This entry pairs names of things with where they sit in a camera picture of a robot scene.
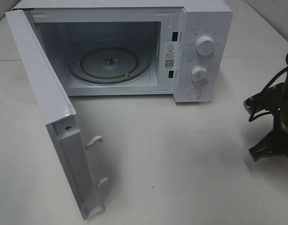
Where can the white microwave door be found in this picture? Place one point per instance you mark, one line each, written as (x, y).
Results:
(58, 114)

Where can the glass microwave turntable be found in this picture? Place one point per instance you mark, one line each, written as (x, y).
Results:
(108, 65)

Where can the white microwave oven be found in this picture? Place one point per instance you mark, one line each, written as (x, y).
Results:
(131, 47)

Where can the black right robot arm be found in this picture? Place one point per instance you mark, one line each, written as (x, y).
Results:
(280, 77)

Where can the round white door button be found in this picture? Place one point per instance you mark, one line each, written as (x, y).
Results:
(194, 93)

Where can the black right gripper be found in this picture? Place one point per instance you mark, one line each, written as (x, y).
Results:
(275, 143)

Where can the white microwave knob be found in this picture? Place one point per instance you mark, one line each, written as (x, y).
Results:
(198, 74)
(205, 45)

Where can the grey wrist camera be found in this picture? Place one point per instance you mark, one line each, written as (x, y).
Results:
(269, 101)

